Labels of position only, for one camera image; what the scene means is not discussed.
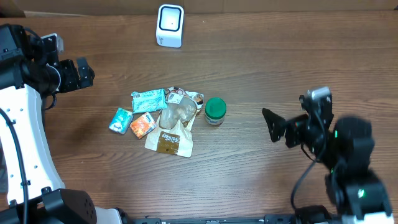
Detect teal wet wipes pack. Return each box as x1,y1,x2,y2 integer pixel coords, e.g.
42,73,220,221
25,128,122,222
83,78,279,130
131,89,167,114

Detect blue-green tissue pack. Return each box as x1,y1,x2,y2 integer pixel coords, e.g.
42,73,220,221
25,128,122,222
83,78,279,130
109,108,134,134

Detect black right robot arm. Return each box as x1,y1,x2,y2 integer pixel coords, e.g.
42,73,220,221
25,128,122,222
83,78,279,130
262,95,394,223

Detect orange Kleenex tissue pack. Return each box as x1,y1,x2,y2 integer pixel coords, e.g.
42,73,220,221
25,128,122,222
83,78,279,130
130,112,157,139

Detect white barcode scanner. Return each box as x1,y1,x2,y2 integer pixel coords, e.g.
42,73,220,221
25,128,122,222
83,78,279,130
155,4,185,48

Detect brown clear snack pouch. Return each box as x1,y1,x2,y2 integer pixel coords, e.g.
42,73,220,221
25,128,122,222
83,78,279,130
144,86,205,158

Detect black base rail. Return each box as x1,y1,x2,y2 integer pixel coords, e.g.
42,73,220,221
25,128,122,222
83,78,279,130
130,205,343,224

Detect green-lid jar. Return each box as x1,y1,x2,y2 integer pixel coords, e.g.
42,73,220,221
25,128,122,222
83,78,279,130
205,98,227,126

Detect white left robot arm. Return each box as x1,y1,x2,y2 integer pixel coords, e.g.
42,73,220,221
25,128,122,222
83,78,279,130
1,24,129,223

